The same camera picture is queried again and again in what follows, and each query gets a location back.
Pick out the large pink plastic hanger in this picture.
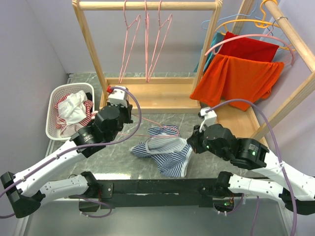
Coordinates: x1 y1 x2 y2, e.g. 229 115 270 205
203 32 282 62

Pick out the black tank top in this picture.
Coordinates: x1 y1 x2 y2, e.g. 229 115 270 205
85 92 93 101

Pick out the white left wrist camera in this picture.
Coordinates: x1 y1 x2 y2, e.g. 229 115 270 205
106 86 128 107

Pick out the teal garment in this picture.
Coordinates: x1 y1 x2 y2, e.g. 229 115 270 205
194 31 226 73

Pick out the red white striped tank top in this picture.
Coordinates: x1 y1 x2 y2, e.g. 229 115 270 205
54 90 98 138

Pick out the blue wire hanger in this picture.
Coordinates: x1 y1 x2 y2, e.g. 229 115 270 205
201 0 265 31

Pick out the pink hanger of white top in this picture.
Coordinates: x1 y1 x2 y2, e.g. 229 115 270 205
147 0 173 83

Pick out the pink hanger of blue top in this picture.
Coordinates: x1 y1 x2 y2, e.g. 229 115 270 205
119 116 180 138

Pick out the small wooden clothes rack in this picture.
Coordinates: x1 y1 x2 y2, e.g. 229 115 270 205
72 0 222 114

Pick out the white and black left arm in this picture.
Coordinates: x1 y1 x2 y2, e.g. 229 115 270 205
0 103 133 218

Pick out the orange shirt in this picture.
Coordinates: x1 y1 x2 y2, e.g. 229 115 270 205
190 58 284 107

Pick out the orange plastic hanger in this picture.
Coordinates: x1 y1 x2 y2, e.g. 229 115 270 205
214 0 293 51

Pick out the red shirt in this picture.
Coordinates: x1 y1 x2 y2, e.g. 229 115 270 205
219 37 279 62

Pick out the white perforated laundry basket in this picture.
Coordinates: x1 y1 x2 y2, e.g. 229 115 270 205
45 83 95 142

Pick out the large wooden clothes rack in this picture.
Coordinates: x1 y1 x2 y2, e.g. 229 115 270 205
195 0 315 148

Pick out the pink wire hanger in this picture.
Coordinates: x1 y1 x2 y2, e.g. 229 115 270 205
119 0 141 84

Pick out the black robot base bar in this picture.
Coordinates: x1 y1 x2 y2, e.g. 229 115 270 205
68 177 247 212

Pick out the pink hanger of striped top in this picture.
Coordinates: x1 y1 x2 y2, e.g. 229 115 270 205
144 0 150 83

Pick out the blue white striped tank top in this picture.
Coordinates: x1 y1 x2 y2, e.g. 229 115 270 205
129 125 193 177

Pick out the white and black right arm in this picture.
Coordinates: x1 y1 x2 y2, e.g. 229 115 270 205
187 124 315 215

